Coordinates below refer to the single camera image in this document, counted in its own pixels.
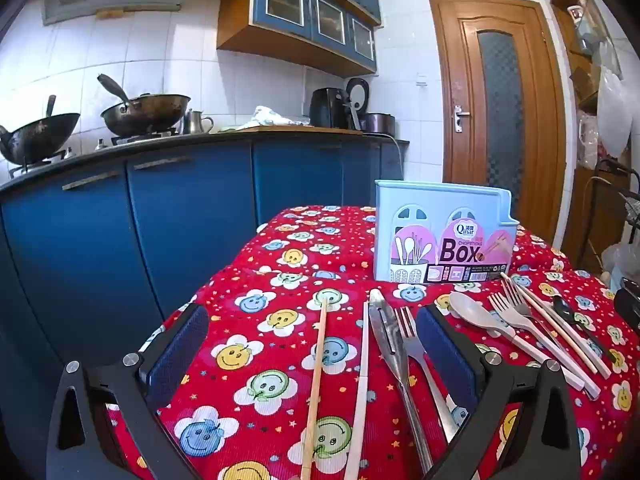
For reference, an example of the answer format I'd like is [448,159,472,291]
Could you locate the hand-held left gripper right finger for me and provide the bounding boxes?
[415,304,583,480]

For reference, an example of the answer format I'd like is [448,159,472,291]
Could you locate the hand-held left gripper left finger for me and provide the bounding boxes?
[45,302,211,480]

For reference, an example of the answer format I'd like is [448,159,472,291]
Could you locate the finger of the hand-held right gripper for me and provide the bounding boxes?
[614,287,640,333]

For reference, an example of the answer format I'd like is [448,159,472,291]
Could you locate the pale thin chopstick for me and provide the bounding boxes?
[348,301,371,480]

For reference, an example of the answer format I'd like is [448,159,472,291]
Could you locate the tan wooden chopstick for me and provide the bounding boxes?
[300,296,329,480]

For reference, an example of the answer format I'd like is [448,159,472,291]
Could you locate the light blue utensil box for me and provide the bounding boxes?
[374,180,521,283]

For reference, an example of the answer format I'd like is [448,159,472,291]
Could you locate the steel fork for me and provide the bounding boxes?
[394,306,460,443]

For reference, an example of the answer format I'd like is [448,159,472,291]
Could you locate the clear plastic bag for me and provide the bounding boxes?
[600,242,640,291]

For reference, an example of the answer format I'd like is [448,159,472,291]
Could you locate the black spoon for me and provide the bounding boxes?
[552,296,617,363]

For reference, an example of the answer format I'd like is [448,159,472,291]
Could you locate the wooden shelf unit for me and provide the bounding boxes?
[550,0,640,271]

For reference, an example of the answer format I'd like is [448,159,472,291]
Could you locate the red smiley flower tablecloth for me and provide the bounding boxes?
[105,204,633,480]

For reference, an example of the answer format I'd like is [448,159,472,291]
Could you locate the blue kitchen counter cabinet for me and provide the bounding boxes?
[0,130,411,480]

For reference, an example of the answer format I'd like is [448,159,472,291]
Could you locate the black metal cart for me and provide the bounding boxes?
[582,157,640,281]

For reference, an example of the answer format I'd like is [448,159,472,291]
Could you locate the pink food packages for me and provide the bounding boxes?
[577,110,601,171]

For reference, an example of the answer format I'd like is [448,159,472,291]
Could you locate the white plastic bag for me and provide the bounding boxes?
[595,40,636,158]

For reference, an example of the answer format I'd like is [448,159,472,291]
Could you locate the gas stove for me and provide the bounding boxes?
[7,129,181,177]

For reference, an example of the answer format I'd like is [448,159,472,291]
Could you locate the metal kettle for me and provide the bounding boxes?
[182,110,215,135]

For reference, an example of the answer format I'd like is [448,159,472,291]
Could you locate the cardboard box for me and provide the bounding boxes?
[570,65,601,101]

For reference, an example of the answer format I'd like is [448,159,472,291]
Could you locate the dark cooking pot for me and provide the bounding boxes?
[361,112,396,135]

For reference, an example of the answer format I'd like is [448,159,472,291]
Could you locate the white patterned cloth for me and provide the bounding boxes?
[235,106,311,131]

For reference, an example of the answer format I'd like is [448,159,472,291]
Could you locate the black wok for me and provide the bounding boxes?
[0,95,82,166]

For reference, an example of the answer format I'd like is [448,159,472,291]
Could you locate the black air fryer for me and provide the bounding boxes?
[309,87,351,129]

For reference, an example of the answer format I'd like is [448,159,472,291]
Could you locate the brown wooden door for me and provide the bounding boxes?
[429,0,568,246]

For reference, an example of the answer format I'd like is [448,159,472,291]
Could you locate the beige spoon white handle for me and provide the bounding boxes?
[449,291,586,391]

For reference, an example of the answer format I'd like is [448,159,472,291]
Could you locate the fork with white handle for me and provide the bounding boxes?
[487,292,601,401]
[502,287,576,361]

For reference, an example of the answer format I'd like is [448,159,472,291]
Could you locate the white power cable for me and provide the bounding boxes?
[370,132,405,181]

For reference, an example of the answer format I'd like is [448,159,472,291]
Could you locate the large wok with handle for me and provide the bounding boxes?
[97,74,192,138]

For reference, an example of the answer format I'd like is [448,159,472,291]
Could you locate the blue wall cabinet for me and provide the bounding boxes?
[200,0,383,78]

